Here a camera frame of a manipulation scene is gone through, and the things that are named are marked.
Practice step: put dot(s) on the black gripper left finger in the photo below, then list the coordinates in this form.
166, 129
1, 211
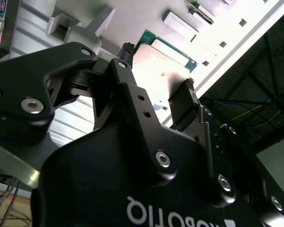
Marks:
19, 78

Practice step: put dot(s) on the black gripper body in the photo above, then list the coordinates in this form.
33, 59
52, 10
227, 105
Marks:
97, 189

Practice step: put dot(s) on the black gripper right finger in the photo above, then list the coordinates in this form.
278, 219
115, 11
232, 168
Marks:
223, 170

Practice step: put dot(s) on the silver green CPU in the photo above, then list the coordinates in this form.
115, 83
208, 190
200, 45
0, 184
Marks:
156, 54

